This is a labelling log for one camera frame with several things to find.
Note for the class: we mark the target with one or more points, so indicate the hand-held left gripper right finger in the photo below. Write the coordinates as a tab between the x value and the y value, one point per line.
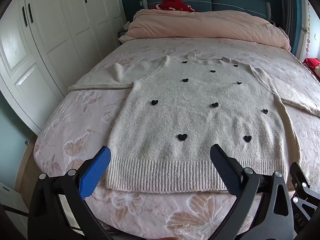
223	171

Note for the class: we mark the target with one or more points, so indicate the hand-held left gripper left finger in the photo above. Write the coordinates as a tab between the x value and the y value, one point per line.
96	172

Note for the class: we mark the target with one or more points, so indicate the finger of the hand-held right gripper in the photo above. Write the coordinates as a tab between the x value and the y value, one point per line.
298	173

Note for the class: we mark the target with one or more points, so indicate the cream sweater with black hearts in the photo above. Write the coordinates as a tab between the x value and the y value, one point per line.
187	120

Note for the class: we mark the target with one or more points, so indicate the bed with floral sheet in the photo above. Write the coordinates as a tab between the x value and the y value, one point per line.
75	130

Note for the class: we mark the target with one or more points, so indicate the white low cabinet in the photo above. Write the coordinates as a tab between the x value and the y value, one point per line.
11	205

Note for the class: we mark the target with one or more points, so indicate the red and white plush toy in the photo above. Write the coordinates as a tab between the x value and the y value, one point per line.
312	62

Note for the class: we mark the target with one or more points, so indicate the white wardrobe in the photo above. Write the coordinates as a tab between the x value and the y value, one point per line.
57	37

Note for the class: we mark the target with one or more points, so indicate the dark nightstand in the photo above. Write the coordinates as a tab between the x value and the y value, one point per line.
123	33

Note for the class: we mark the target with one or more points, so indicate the pink duvet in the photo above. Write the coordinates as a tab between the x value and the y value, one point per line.
200	25

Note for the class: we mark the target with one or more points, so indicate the grey curtain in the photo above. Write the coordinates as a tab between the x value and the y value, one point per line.
290	10

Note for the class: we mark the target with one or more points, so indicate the red cloth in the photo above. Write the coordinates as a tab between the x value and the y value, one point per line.
175	5

